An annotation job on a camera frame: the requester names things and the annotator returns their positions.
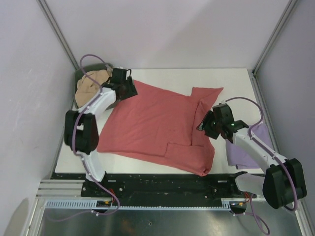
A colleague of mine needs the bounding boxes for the aluminium frame post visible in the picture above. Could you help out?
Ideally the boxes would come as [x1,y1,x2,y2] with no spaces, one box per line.
[252,0,302,74]
[36,0,79,70]

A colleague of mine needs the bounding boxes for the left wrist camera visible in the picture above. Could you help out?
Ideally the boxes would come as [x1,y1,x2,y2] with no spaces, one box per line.
[110,68,132,84]

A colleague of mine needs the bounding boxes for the beige t shirt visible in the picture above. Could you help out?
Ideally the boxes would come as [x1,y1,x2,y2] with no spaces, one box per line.
[75,69,112,108]

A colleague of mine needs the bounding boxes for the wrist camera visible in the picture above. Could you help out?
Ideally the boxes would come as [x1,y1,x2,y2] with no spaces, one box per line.
[213,103,234,124]
[110,68,132,84]

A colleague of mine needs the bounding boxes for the left aluminium frame post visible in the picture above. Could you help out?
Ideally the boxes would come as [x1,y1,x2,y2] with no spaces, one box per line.
[36,0,79,70]

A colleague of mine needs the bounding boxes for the lilac folded t shirt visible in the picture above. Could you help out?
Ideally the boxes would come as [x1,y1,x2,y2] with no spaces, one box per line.
[225,123,273,169]

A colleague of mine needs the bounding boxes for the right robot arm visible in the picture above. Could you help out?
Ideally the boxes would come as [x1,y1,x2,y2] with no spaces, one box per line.
[196,107,307,210]

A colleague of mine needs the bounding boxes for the dark green plastic bin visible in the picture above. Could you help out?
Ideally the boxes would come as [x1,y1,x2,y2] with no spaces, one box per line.
[74,63,113,108]

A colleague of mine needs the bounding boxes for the right aluminium frame post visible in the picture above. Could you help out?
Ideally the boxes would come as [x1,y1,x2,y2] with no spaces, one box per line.
[252,0,302,74]

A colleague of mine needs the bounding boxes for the pink t shirt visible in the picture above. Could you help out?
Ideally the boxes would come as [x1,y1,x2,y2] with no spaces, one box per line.
[97,81,222,176]

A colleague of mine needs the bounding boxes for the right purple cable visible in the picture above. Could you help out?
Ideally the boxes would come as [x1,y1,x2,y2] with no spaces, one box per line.
[221,96,298,233]

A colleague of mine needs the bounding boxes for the grey slotted cable duct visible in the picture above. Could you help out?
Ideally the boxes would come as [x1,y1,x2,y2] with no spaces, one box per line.
[45,199,245,211]

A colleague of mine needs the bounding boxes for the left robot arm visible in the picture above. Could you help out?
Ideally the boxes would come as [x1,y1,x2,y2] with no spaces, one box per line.
[64,76,137,197]

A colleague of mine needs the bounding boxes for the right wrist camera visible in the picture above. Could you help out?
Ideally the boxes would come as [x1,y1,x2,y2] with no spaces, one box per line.
[213,103,234,124]

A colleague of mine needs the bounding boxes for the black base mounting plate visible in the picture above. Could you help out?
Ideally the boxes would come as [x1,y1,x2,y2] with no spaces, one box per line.
[51,173,251,206]

